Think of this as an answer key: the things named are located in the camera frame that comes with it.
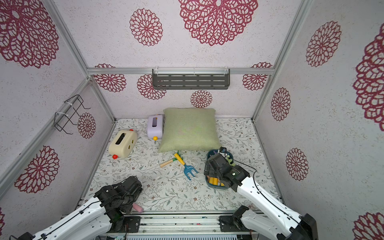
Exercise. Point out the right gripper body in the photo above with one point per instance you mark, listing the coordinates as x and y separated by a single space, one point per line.
212 167

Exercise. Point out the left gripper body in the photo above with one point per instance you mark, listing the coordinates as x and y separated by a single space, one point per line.
127 205

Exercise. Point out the purple rake pink handle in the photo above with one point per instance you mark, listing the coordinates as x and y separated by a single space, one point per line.
137 208

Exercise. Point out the blue tool yellow handle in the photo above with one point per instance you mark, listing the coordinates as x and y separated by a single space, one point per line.
188 169

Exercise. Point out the green rake wooden handle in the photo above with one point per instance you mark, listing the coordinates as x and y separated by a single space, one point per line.
168 162

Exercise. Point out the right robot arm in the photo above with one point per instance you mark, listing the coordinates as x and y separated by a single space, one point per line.
279 223

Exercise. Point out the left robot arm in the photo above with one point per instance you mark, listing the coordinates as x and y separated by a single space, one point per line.
102 213

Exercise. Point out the teal storage box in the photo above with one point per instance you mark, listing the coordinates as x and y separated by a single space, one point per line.
207 171

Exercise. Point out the cream tissue box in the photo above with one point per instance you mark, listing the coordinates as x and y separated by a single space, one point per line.
123 144

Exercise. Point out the lilac tissue box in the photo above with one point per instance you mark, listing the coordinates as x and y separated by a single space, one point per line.
155 127

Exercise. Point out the floral table mat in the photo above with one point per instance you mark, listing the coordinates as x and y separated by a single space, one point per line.
166 189

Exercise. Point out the green pillow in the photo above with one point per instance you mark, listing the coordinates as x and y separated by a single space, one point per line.
189 129

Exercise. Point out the metal base rail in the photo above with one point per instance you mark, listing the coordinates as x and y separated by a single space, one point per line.
194 224

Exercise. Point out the black wire rack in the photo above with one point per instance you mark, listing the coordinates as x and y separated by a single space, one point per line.
72 107

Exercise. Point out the grey wall shelf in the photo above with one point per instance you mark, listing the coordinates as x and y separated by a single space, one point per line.
192 79

